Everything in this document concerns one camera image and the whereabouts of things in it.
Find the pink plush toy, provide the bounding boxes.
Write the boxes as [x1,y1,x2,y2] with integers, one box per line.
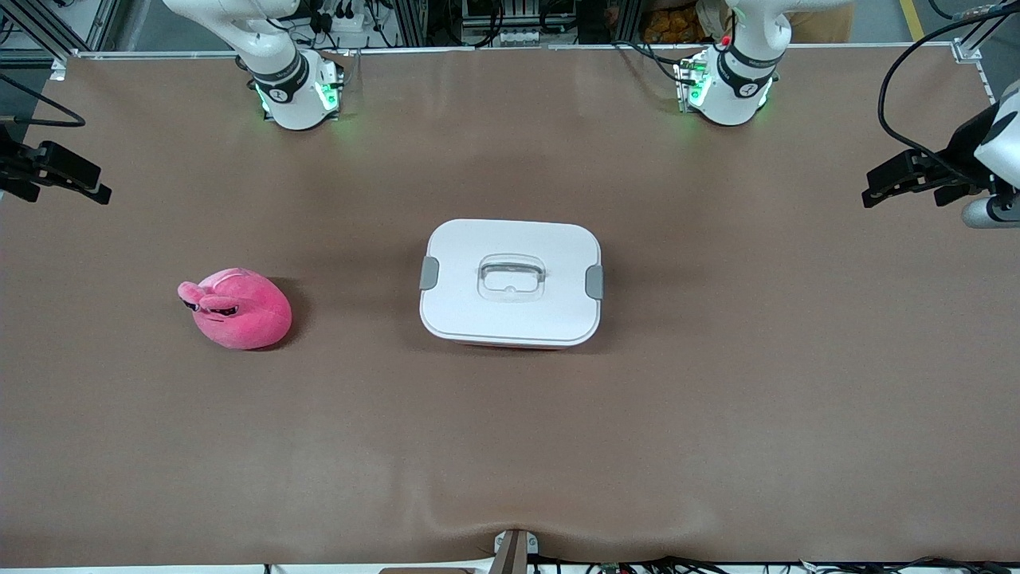
[177,268,293,352]

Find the white box lid grey clips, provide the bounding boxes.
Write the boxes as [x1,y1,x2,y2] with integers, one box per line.
[419,218,604,349]

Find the pink plastic storage box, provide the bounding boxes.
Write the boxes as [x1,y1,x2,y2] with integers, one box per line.
[450,340,575,352]

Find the orange snack bag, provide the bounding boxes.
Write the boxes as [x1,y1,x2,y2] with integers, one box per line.
[644,6,702,45]

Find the white power strip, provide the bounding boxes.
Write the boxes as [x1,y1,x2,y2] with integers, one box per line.
[315,0,375,33]

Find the brown table mat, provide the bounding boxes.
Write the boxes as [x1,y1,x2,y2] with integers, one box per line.
[0,44,1020,568]

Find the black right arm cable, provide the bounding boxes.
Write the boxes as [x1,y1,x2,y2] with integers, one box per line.
[0,72,87,128]

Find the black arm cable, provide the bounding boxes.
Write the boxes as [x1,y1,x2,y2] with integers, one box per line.
[877,4,1020,189]
[0,72,87,128]

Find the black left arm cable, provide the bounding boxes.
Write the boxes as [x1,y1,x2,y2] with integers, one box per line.
[877,4,1020,189]

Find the aluminium frame strut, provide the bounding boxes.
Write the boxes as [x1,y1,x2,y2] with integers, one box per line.
[0,0,120,61]
[952,0,1020,63]

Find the silver table edge rail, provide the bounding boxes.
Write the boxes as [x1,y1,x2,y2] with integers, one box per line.
[49,40,983,81]

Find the grey slotted metal bracket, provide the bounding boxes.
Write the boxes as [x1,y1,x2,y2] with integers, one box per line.
[462,0,579,47]

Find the metal table clamp bracket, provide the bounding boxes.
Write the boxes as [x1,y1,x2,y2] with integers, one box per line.
[492,529,539,574]

